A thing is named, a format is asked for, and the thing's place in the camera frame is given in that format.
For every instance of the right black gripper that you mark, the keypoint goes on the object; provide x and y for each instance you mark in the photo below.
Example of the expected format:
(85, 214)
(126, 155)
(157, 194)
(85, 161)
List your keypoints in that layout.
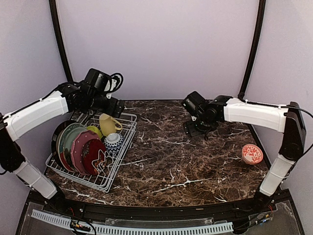
(191, 130)

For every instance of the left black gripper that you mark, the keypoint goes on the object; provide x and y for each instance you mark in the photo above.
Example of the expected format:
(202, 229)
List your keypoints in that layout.
(110, 110)

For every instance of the yellow ceramic mug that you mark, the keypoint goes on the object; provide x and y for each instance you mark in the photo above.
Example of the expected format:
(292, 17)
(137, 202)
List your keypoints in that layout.
(109, 125)

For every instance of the red teal floral plate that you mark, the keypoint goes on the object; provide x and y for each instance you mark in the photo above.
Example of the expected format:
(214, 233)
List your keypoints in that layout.
(60, 143)

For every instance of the black rimmed cream plate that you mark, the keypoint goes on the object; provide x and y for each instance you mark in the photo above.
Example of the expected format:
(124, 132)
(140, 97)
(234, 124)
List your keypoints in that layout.
(61, 127)

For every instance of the red white patterned bowl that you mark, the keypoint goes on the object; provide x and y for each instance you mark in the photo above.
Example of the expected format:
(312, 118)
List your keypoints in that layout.
(252, 154)

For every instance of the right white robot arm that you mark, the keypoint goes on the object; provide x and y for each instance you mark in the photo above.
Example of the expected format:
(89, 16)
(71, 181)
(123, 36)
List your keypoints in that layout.
(284, 119)

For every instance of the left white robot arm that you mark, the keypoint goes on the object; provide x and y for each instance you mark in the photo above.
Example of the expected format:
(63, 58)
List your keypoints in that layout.
(65, 98)

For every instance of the green small bowl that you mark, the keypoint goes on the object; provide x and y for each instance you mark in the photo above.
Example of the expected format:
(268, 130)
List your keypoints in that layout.
(95, 130)

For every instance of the blue white patterned bowl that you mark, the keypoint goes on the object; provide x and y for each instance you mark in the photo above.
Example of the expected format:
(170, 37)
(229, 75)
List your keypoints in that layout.
(113, 143)

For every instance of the pink dotted plate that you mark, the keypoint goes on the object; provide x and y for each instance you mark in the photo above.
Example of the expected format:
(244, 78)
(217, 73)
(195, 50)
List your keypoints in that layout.
(77, 149)

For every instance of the dark red floral plate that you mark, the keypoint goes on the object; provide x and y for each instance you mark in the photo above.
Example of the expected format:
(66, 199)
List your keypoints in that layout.
(94, 157)

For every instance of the green teal plate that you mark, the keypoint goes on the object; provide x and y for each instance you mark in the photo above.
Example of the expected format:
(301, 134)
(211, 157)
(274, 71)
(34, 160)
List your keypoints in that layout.
(74, 130)

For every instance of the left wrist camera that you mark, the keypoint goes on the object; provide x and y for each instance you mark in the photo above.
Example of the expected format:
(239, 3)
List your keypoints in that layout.
(100, 82)

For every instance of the white wire dish rack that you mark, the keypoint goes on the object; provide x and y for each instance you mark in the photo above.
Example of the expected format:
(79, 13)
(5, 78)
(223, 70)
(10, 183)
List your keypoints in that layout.
(104, 180)

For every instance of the right black frame post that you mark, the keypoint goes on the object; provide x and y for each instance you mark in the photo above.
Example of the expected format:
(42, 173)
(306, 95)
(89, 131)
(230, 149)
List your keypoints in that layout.
(253, 49)

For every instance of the black frame post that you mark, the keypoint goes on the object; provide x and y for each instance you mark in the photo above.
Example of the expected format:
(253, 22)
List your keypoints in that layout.
(59, 39)
(253, 49)

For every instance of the white slotted cable duct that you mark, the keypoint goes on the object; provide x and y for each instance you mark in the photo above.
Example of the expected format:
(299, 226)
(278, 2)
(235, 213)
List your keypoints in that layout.
(118, 228)

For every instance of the black front rail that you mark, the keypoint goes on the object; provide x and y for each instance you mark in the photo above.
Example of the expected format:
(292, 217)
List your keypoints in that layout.
(233, 211)

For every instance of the left black frame post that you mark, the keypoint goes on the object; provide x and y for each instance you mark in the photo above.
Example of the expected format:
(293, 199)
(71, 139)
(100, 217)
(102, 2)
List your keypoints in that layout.
(59, 39)

